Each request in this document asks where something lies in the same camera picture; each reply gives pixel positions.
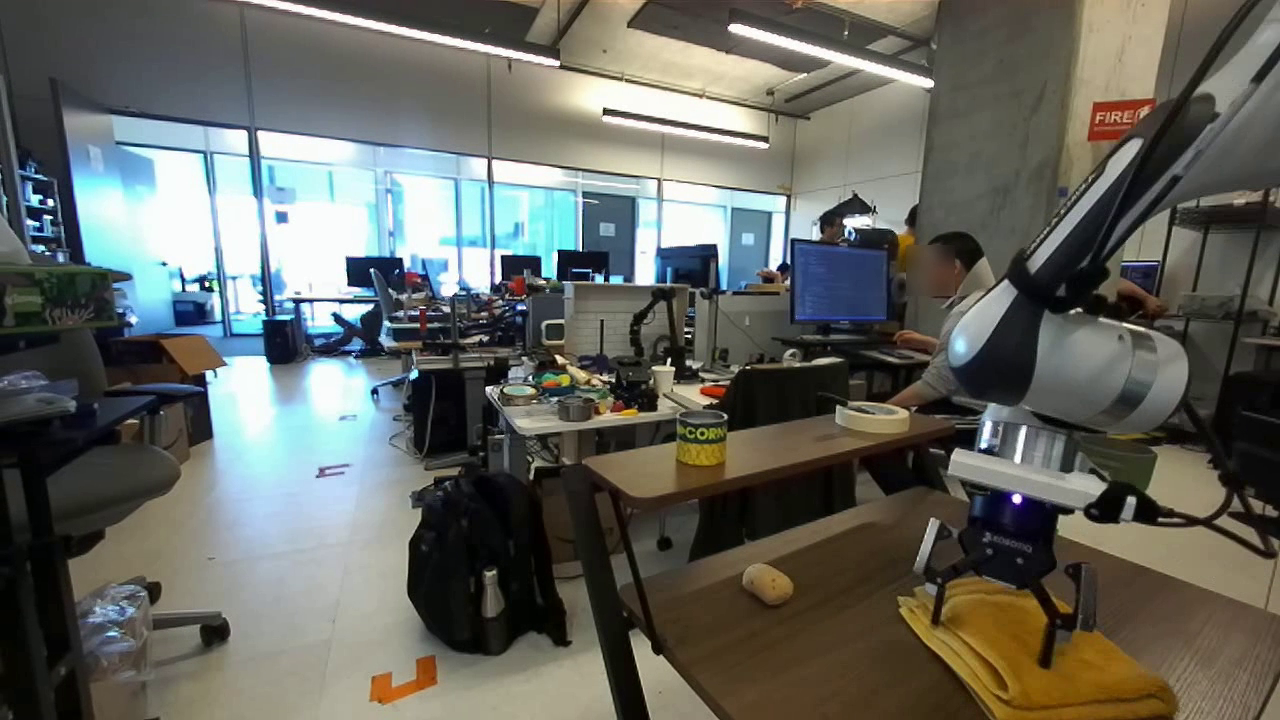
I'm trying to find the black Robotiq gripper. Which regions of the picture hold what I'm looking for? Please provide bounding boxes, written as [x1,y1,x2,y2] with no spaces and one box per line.
[913,483,1099,668]

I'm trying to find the yellow terry towel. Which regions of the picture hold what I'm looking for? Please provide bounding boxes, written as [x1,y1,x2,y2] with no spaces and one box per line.
[890,572,1184,720]

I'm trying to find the green plastic basket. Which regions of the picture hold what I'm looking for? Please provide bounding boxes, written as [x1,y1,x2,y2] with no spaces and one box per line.
[1079,435,1161,495]

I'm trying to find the white tape roll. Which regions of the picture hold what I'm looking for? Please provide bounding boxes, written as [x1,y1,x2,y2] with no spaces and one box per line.
[830,396,914,439]

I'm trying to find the cream egg toy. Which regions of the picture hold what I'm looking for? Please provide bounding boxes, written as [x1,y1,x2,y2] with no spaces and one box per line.
[741,559,799,610]

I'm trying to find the brown wooden side table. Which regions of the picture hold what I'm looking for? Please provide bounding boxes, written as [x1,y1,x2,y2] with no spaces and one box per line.
[562,412,969,720]

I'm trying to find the black cabinet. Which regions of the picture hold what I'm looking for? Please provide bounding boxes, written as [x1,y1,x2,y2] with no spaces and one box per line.
[1211,366,1280,513]

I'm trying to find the yellow labelled tin can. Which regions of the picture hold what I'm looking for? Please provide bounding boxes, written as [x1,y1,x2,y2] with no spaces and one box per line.
[670,402,730,473]

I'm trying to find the large blue screen monitor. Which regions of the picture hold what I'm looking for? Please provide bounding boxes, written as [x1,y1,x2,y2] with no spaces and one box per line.
[787,237,897,335]

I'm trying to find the black metal shelf rack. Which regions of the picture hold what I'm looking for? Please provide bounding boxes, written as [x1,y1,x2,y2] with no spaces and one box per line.
[1153,182,1280,473]

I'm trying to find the black lamp shade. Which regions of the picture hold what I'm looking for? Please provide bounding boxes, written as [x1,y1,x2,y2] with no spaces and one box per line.
[812,189,882,232]

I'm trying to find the black computer monitor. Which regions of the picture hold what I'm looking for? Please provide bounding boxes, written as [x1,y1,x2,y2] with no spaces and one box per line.
[343,253,407,297]
[650,238,725,291]
[497,253,548,289]
[552,246,616,283]

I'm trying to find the white cluttered desk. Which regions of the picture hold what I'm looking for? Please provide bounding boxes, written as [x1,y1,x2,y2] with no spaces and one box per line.
[478,375,717,473]

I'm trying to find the red fire sign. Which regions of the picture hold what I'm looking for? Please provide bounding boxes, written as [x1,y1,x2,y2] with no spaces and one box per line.
[1083,96,1161,147]

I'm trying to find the black backpack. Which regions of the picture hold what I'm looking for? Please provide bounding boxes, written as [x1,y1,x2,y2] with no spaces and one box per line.
[405,462,572,659]

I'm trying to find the long ceiling light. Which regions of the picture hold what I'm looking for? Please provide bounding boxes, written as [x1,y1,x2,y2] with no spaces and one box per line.
[236,0,562,70]
[725,16,939,96]
[596,103,777,154]

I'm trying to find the black waste bin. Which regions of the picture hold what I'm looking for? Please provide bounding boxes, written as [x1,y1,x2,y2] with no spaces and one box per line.
[258,312,302,366]

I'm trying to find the open cardboard box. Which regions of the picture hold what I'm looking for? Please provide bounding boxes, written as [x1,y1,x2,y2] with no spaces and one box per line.
[104,331,228,452]

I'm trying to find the clear plastic bottles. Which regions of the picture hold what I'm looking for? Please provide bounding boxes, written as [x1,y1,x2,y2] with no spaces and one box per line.
[70,575,160,720]

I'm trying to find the grey office chair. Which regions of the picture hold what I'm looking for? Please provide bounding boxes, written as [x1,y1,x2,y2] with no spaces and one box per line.
[0,322,236,657]

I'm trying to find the black desk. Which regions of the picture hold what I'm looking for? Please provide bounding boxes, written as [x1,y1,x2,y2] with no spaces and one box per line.
[0,375,167,720]

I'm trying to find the green crate stack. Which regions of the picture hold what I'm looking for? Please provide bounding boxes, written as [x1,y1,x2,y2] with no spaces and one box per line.
[0,258,136,335]

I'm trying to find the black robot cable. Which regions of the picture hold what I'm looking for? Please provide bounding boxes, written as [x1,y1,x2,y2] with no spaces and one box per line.
[1083,473,1280,562]

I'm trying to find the black desk pedestal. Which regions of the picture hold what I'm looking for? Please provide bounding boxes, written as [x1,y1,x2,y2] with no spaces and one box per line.
[405,357,497,459]

